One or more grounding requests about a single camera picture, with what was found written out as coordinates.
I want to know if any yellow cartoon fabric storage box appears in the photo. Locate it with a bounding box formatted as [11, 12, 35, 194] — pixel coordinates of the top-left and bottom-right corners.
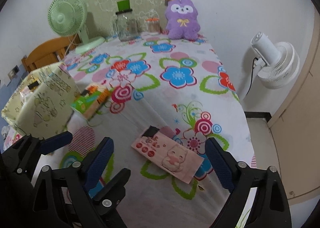
[1, 62, 80, 139]

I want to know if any pink wet wipes pack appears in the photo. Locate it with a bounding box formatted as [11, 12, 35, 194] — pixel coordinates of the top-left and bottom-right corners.
[131, 126, 204, 184]

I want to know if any green orange tissue pack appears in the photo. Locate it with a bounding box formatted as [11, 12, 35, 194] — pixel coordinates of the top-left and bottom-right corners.
[71, 83, 111, 120]

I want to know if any yellow white tissue pack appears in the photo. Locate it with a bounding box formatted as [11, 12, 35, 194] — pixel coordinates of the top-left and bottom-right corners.
[20, 81, 40, 96]

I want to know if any beige door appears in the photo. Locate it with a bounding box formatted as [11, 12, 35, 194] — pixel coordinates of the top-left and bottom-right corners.
[268, 13, 319, 205]

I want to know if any floral tablecloth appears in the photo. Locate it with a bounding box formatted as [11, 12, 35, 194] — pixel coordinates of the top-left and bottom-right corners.
[3, 31, 258, 228]

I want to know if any white standing fan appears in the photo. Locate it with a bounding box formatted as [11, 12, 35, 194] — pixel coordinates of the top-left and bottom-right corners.
[238, 32, 300, 101]

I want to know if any green desk fan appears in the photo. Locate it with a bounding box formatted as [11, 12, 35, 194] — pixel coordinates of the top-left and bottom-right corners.
[48, 0, 105, 54]

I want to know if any glass mason jar mug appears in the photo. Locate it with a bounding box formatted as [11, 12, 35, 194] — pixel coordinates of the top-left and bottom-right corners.
[115, 8, 139, 41]

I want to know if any small orange lid jar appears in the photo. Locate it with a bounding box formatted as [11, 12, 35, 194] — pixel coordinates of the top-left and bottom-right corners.
[146, 18, 161, 36]

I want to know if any green cup on jar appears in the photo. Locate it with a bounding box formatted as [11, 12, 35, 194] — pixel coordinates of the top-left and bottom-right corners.
[117, 0, 131, 12]

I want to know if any purple plush bunny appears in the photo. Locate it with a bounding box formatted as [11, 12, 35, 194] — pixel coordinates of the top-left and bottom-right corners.
[165, 0, 201, 41]

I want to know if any green patterned board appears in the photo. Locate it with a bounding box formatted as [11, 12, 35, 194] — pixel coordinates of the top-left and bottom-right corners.
[85, 0, 167, 38]

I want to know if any wall power socket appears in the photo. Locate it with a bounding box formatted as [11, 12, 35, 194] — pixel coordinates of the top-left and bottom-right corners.
[8, 65, 20, 79]

